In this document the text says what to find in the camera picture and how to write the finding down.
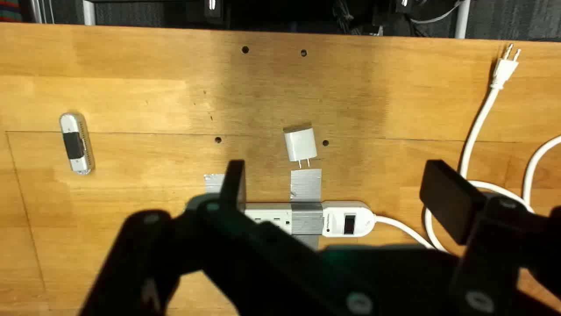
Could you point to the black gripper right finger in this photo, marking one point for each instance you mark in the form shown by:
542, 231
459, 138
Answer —
501, 252

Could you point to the white charger head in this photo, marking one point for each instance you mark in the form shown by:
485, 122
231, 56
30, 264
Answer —
300, 143

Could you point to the white metal post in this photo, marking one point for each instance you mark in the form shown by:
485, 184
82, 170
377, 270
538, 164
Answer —
87, 12
461, 19

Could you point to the grey tape strip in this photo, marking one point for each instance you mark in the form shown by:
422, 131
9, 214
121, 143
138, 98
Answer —
307, 194

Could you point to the small white and black device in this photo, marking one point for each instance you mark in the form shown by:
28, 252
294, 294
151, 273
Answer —
73, 143

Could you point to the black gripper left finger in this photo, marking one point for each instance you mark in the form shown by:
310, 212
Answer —
228, 247

